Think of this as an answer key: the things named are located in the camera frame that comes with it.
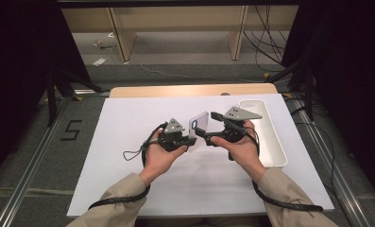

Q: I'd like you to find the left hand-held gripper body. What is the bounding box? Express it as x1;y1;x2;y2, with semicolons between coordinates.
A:
158;117;190;153

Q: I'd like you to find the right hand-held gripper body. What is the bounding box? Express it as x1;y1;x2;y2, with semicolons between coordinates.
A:
221;106;263;145

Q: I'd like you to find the iridescent phone case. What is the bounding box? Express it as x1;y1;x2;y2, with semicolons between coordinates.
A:
187;111;210;154

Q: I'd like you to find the white plastic tray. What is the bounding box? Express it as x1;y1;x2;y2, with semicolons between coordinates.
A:
238;98;288;168

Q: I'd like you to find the person's left hand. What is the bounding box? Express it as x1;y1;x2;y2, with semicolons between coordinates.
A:
139;129;188;187

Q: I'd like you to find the person's right hand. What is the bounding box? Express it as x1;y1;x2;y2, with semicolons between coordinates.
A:
210;120;268;183

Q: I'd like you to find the white board table cover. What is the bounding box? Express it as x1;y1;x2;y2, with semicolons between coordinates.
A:
66;93;335;218

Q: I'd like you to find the black tripod stand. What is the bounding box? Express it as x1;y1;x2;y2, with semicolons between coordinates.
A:
264;59;315;114
38;66;105;128

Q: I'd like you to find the light wooden shelf unit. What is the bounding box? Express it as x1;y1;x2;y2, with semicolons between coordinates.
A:
61;5;300;62

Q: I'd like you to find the black metal crossbar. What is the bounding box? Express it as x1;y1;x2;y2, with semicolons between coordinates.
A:
56;0;302;9

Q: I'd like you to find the black curtain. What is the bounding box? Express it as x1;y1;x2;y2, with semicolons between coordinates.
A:
281;0;375;204
0;0;93;185

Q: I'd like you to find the thin black strap loop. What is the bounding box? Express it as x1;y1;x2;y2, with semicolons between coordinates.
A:
122;143;149;162

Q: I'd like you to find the white floor cable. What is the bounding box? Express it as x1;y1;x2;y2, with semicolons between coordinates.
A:
139;63;265;84

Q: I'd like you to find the bundle of black floor cables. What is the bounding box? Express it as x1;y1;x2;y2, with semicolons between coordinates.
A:
243;5;291;74

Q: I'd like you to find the black spiral cable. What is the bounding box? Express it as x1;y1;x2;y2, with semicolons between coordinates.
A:
88;122;169;211
245;126;325;213

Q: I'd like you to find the thin black floor cable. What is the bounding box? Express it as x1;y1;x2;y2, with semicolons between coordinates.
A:
297;106;338;198

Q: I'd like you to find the aluminium floor rail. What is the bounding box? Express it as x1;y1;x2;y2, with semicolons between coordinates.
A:
0;96;74;227
288;92;372;227

